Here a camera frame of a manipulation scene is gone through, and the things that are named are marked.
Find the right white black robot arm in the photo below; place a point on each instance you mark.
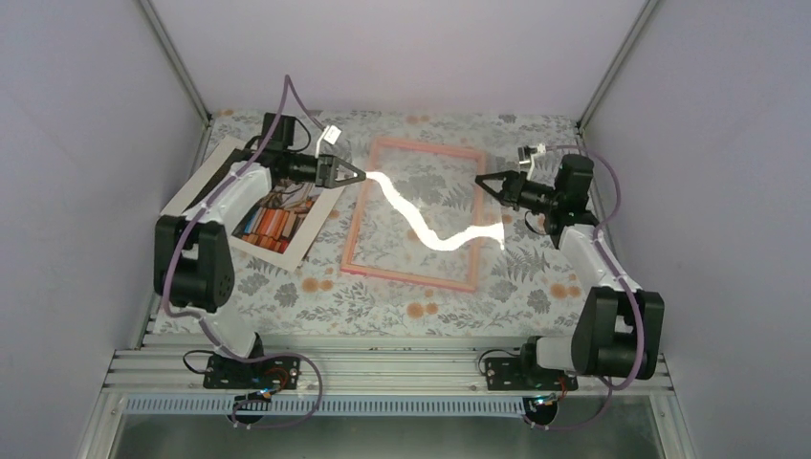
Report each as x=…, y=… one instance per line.
x=619, y=329

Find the cat and books photo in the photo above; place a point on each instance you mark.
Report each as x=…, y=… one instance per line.
x=276, y=223

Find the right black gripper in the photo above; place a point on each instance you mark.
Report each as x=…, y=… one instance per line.
x=512, y=187

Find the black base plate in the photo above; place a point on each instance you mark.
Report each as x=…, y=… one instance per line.
x=280, y=373
x=510, y=374

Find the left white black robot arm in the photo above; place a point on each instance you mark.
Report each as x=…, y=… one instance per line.
x=193, y=272

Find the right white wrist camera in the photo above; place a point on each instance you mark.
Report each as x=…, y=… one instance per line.
x=528, y=155

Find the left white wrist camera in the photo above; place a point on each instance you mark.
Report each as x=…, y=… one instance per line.
x=329, y=134

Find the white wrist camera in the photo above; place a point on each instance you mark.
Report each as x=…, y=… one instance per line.
x=329, y=134
x=528, y=155

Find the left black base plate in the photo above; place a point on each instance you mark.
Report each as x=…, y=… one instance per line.
x=280, y=373

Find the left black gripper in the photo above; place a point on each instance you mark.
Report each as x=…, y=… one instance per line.
x=336, y=161

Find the aluminium rail base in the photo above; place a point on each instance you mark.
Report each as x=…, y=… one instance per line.
x=342, y=376

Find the floral patterned table mat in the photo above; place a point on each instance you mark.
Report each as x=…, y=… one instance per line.
x=533, y=291

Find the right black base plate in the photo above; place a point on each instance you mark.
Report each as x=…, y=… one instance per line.
x=510, y=374

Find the clear acrylic sheet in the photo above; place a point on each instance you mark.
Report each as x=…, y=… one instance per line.
x=437, y=215

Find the orange pink wooden frame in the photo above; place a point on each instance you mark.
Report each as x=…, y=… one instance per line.
x=412, y=215

